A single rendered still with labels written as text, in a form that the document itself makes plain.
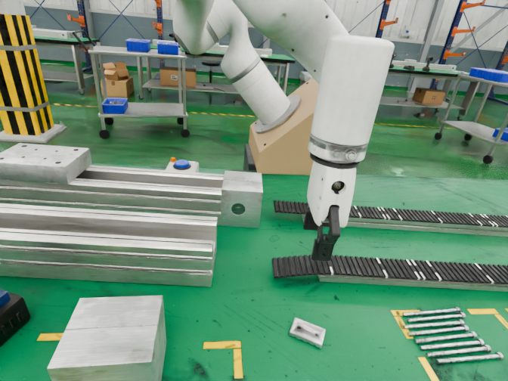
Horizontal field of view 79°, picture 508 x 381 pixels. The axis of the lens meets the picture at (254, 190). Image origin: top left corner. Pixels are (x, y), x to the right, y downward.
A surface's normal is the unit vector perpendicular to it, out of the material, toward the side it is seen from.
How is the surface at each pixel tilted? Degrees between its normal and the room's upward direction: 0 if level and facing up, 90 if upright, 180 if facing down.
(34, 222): 90
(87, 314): 0
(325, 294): 0
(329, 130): 90
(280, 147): 90
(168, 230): 90
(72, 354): 0
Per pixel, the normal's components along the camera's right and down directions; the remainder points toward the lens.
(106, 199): 0.01, 0.47
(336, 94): -0.62, 0.33
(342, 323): 0.08, -0.88
